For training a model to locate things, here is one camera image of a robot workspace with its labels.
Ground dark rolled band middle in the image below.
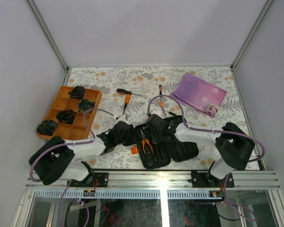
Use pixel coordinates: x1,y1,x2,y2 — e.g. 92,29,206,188
78,99,95,114

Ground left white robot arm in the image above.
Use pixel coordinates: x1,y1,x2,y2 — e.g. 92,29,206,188
29,121,135,187

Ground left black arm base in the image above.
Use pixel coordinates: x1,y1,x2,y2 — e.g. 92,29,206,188
83,173,109,188

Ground purple printed pouch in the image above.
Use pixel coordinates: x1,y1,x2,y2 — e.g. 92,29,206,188
170,73,227,118

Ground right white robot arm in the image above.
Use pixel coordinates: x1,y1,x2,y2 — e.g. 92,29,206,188
146,114,255,187

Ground dark rolled band lower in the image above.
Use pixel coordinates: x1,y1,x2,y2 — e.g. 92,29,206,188
56,109,76,124

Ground dark rolled band top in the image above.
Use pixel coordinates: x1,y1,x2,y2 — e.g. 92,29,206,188
68,86,86,100

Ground orange handled screwdriver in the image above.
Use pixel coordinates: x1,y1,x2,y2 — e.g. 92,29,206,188
123,94,131,114

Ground dark rolled band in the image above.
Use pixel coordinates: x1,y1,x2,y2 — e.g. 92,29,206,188
78,99,95,114
68,86,86,100
56,109,76,124

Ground black handled screwdriver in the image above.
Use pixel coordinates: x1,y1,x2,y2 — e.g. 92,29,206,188
116,88,147,98

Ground orange handled pliers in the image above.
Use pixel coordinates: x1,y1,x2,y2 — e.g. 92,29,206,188
140,129,153,155

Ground aluminium front rail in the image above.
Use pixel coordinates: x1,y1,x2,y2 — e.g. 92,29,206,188
25,170,281,200

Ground dark rolled band outside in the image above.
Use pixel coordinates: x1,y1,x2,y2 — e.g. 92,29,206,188
36,120,58,136

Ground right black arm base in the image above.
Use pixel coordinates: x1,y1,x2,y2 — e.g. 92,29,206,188
188,170,234,188

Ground black plastic tool case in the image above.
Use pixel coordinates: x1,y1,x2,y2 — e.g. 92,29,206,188
134,115,199,169

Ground orange compartment tray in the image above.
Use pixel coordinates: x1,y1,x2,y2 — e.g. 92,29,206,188
37,86,102,140

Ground orange tipped metal file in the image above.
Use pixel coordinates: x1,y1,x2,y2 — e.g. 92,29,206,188
159,101,167,118

